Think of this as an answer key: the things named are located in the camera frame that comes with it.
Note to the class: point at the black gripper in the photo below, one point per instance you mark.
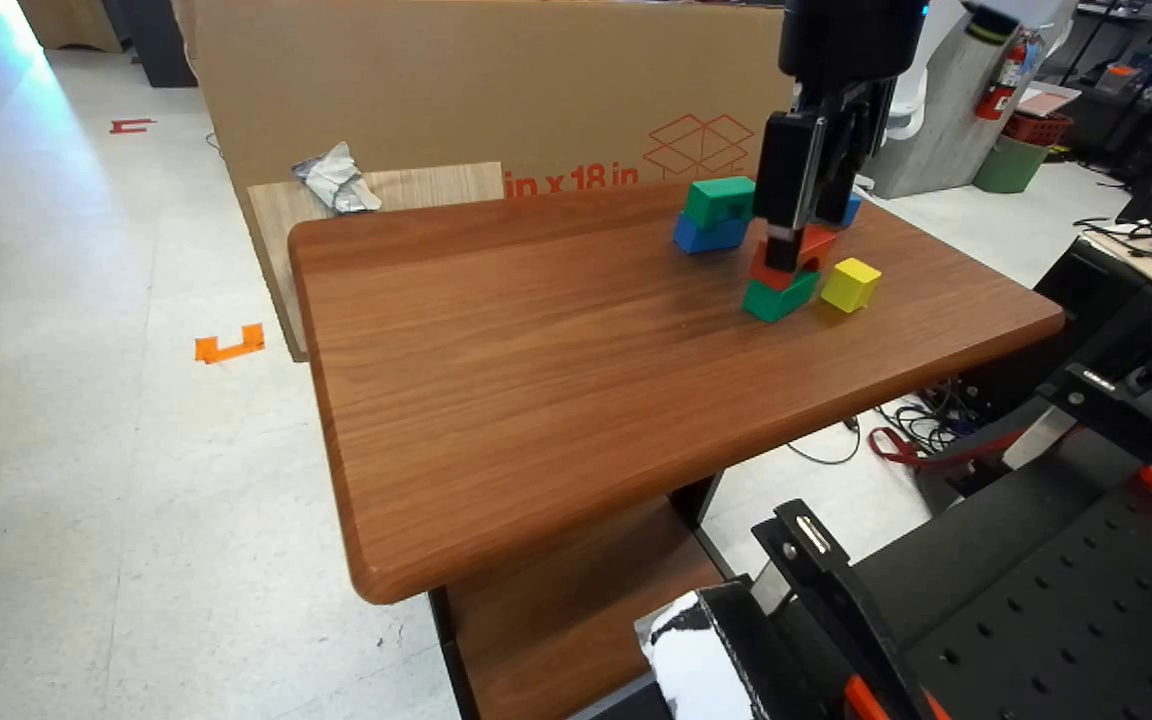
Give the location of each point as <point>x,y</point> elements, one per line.
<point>829,46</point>

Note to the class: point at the orange arch block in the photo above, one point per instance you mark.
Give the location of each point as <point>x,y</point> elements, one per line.
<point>781,261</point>

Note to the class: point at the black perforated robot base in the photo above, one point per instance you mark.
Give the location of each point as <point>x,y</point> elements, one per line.
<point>1024,601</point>

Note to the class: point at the yellow cube block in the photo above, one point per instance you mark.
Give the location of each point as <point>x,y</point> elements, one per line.
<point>848,285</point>

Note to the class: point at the blue block under green arch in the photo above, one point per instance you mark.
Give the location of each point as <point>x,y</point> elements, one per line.
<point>711,238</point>

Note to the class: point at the green rectangular block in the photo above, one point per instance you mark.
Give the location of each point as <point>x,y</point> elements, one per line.
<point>777,300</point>

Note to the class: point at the red fire extinguisher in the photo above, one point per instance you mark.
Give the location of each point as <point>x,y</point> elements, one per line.
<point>1005,79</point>

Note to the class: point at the green bucket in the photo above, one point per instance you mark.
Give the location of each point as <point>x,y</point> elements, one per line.
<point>1010,167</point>

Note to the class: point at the large cardboard box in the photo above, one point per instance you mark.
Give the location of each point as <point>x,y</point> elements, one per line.
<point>563,94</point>

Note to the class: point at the wooden desk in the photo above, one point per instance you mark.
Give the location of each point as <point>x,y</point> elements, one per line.
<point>527,408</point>

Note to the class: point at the crumpled white cloth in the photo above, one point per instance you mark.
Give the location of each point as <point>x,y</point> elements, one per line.
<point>339,183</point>

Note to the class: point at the orange floor tape marker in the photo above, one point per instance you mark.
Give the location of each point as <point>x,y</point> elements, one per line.
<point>213,349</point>

